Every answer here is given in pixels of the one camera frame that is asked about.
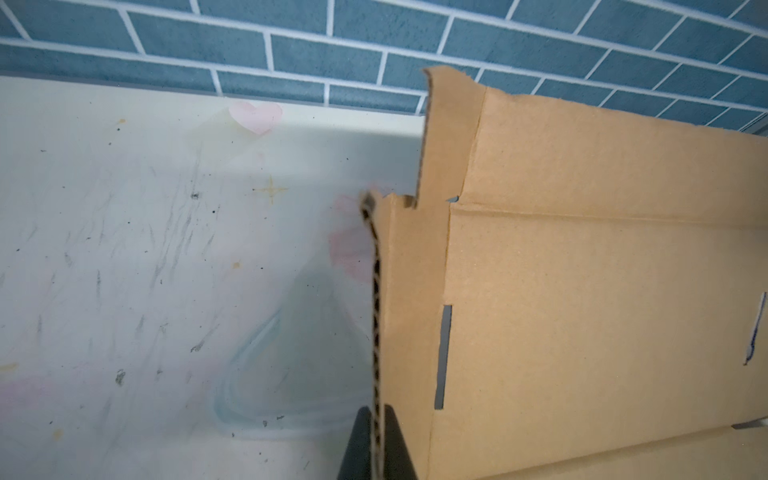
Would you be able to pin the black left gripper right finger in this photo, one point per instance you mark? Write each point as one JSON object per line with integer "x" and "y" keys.
{"x": 397, "y": 461}

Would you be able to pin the brown cardboard paper box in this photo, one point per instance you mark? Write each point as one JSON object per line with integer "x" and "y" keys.
{"x": 571, "y": 293}

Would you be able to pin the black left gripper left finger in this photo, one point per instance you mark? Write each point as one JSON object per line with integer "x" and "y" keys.
{"x": 356, "y": 462}

